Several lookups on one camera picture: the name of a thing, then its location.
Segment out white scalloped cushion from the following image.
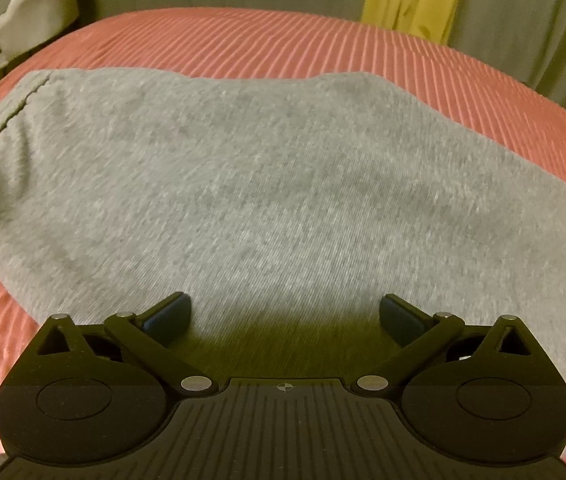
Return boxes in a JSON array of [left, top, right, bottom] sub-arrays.
[[0, 0, 82, 72]]

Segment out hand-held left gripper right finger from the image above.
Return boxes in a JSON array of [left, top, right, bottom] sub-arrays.
[[355, 293, 534, 397]]

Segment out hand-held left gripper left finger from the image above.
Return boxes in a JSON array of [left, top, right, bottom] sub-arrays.
[[36, 291, 220, 397]]

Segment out red ribbed bedspread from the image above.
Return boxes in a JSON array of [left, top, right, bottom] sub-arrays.
[[0, 7, 566, 480]]

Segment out grey sweat pants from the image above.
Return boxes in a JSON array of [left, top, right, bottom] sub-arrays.
[[0, 66, 566, 461]]

